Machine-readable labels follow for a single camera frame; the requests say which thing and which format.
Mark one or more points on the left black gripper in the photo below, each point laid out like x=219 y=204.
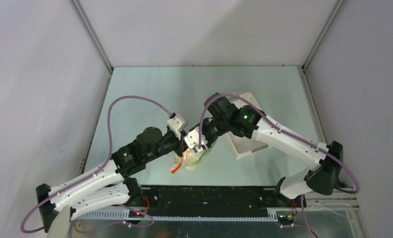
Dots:
x=181 y=146

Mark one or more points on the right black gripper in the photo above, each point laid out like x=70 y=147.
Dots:
x=203 y=134

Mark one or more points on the pale green cabbage leaf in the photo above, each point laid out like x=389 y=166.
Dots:
x=191 y=158

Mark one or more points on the clear zip top bag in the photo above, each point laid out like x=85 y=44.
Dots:
x=178 y=162

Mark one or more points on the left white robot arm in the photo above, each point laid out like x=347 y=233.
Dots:
x=111 y=182

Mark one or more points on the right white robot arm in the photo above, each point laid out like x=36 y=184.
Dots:
x=322 y=160

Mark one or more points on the white plastic basket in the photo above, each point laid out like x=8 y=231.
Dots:
x=242 y=147

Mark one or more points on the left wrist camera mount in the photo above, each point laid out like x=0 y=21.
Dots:
x=177 y=123

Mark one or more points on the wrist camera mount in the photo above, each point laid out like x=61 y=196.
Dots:
x=177 y=123
x=196 y=141

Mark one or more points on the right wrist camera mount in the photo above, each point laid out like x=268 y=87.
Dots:
x=196 y=141

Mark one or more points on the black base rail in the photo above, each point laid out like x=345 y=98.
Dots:
x=211 y=201

